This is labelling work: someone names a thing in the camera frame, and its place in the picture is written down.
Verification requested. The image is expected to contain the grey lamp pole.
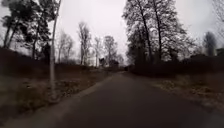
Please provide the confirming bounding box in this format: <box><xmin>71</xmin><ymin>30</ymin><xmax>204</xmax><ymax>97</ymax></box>
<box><xmin>48</xmin><ymin>0</ymin><xmax>63</xmax><ymax>101</ymax></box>

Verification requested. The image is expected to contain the row of bare trees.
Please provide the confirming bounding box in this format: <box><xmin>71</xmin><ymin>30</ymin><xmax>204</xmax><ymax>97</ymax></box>
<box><xmin>121</xmin><ymin>0</ymin><xmax>224</xmax><ymax>66</ymax></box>
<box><xmin>0</xmin><ymin>0</ymin><xmax>125</xmax><ymax>68</ymax></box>

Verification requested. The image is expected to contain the grass verge with dry leaves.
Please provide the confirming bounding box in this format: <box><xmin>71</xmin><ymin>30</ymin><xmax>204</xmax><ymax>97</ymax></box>
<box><xmin>0</xmin><ymin>68</ymin><xmax>116</xmax><ymax>123</ymax></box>
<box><xmin>128</xmin><ymin>71</ymin><xmax>224</xmax><ymax>113</ymax></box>

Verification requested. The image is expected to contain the dark asphalt path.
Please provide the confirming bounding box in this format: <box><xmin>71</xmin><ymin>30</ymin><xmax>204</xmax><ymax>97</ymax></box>
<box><xmin>0</xmin><ymin>70</ymin><xmax>224</xmax><ymax>128</ymax></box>

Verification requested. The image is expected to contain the dark hedge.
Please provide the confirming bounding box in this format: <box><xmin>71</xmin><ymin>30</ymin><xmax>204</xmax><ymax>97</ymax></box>
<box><xmin>0</xmin><ymin>47</ymin><xmax>101</xmax><ymax>79</ymax></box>
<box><xmin>126</xmin><ymin>53</ymin><xmax>224</xmax><ymax>78</ymax></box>

